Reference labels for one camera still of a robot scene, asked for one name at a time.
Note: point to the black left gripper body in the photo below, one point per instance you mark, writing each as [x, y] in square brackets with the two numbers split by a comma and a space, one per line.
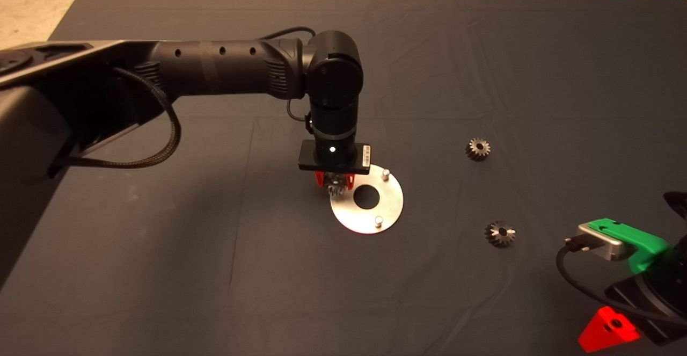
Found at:
[333, 157]

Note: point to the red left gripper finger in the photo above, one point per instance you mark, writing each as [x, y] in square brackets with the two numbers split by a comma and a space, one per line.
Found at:
[350, 181]
[320, 179]

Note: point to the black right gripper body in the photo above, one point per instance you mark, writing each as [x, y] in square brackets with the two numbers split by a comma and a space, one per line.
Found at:
[660, 291]

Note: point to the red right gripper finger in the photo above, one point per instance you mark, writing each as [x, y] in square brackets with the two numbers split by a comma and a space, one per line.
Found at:
[604, 334]

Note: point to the steel planetary gear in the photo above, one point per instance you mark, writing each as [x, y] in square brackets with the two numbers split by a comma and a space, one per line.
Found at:
[336, 187]
[477, 149]
[499, 234]

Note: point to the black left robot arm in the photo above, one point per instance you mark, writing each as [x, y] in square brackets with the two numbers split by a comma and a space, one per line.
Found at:
[225, 68]

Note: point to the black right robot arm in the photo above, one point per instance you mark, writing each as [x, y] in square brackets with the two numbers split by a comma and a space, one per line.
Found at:
[679, 203]

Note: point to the round metal carrier plate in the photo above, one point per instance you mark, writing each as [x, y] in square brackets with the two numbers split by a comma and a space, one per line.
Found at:
[392, 205]

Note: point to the dark grey table cloth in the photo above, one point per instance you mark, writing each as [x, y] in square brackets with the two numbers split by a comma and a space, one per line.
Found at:
[483, 50]

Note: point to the green right camera mount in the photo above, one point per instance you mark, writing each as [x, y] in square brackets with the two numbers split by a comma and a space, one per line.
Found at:
[644, 243]

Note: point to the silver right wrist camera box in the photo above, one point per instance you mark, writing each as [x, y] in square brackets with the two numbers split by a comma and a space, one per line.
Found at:
[604, 248]

